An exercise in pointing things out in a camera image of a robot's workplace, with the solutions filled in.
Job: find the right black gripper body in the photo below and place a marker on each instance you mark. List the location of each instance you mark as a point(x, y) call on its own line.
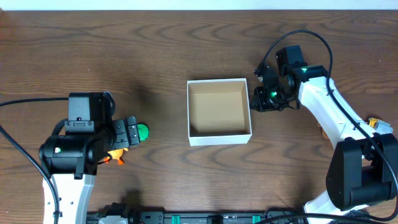
point(261, 99)

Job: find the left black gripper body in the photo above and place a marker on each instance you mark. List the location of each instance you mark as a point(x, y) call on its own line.
point(125, 133)

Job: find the green round disc toy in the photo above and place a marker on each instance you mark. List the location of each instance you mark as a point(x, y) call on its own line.
point(143, 131)

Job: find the orange duck toy blue hat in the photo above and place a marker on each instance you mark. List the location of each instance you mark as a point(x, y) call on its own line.
point(116, 155)

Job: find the yellow grey toy truck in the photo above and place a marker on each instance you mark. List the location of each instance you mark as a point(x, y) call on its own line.
point(380, 126)

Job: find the brown plush bear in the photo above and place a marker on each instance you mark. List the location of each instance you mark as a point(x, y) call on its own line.
point(324, 134)

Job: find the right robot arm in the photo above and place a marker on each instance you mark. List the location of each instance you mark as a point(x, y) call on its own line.
point(363, 169)

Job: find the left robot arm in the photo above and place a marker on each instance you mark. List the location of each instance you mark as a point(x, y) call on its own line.
point(71, 161)

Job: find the white cardboard box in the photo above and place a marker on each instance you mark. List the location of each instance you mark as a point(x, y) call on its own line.
point(218, 112)

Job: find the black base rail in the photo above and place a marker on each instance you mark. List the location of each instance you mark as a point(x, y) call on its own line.
point(122, 213)

